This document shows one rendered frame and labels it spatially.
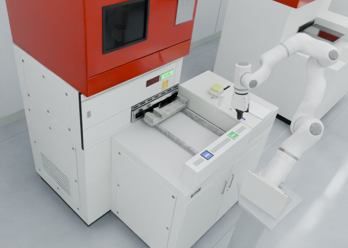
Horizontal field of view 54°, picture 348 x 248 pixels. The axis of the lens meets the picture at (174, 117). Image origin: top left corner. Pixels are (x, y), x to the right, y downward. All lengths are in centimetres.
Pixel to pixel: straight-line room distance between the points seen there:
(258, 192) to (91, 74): 104
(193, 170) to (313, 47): 90
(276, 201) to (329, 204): 156
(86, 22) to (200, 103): 108
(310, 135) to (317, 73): 36
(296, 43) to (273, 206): 86
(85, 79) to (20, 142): 180
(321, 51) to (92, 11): 115
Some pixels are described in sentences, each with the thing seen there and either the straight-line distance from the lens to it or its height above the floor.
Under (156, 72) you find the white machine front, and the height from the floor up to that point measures 116.
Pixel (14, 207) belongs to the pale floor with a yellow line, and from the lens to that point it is 293.
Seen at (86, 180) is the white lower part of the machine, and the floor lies 56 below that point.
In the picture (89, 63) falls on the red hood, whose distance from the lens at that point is 169.
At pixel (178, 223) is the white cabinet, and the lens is 209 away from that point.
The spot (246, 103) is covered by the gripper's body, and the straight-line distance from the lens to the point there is 191.
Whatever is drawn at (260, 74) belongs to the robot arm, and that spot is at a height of 142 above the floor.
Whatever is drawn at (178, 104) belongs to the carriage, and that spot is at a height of 88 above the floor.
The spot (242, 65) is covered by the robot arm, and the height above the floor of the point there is 143.
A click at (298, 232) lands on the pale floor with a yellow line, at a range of 304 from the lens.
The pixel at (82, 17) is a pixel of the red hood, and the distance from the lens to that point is 160.
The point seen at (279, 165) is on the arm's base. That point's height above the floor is 103.
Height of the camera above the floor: 226
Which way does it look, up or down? 38 degrees down
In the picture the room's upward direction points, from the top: 9 degrees clockwise
